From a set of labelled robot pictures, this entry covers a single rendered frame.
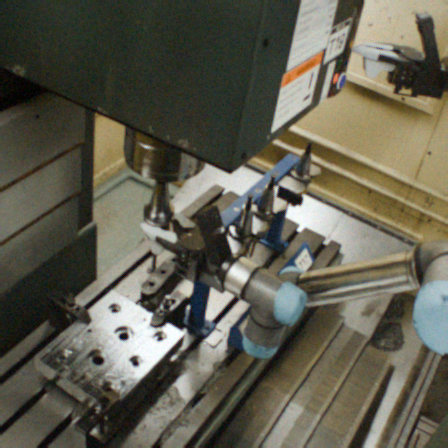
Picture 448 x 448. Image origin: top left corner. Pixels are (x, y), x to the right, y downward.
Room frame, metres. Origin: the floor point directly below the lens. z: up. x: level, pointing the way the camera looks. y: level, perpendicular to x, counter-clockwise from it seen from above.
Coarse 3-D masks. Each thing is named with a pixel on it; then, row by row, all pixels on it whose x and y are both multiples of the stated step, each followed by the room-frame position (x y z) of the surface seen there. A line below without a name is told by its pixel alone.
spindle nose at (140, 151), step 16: (128, 128) 0.90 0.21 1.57; (128, 144) 0.90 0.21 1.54; (144, 144) 0.88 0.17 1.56; (160, 144) 0.87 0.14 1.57; (128, 160) 0.90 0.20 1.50; (144, 160) 0.87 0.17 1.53; (160, 160) 0.87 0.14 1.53; (176, 160) 0.88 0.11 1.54; (192, 160) 0.90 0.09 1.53; (144, 176) 0.88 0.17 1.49; (160, 176) 0.87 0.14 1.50; (176, 176) 0.88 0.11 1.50; (192, 176) 0.90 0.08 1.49
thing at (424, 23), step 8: (416, 16) 1.16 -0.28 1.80; (424, 16) 1.14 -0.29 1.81; (432, 16) 1.15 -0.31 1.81; (416, 24) 1.15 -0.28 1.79; (424, 24) 1.13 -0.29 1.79; (432, 24) 1.13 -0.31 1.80; (424, 32) 1.13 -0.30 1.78; (432, 32) 1.13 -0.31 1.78; (424, 40) 1.13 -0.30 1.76; (432, 40) 1.13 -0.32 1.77; (424, 48) 1.14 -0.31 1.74; (432, 48) 1.13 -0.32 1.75; (432, 56) 1.13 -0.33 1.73; (432, 64) 1.13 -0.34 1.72; (440, 64) 1.13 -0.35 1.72
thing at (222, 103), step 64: (0, 0) 0.96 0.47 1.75; (64, 0) 0.90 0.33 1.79; (128, 0) 0.84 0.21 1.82; (192, 0) 0.80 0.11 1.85; (256, 0) 0.76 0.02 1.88; (0, 64) 0.97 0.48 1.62; (64, 64) 0.90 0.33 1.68; (128, 64) 0.84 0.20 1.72; (192, 64) 0.79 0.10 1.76; (256, 64) 0.76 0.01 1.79; (320, 64) 1.00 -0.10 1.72; (192, 128) 0.79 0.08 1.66; (256, 128) 0.80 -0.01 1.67
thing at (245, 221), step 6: (246, 210) 1.10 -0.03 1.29; (252, 210) 1.11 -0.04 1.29; (240, 216) 1.11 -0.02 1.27; (246, 216) 1.10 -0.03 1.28; (252, 216) 1.11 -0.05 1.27; (240, 222) 1.10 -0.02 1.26; (246, 222) 1.10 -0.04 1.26; (252, 222) 1.11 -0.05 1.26; (234, 228) 1.11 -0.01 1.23; (240, 228) 1.10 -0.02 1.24; (246, 228) 1.10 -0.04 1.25; (252, 228) 1.11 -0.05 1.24; (240, 234) 1.09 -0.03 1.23; (246, 234) 1.09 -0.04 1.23
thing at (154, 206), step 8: (160, 184) 0.94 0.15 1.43; (168, 184) 0.95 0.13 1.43; (152, 192) 0.95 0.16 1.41; (160, 192) 0.94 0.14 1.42; (168, 192) 0.95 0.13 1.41; (152, 200) 0.94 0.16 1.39; (160, 200) 0.93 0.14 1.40; (168, 200) 0.95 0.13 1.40; (152, 208) 0.93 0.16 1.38; (160, 208) 0.93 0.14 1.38; (168, 208) 0.94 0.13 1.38
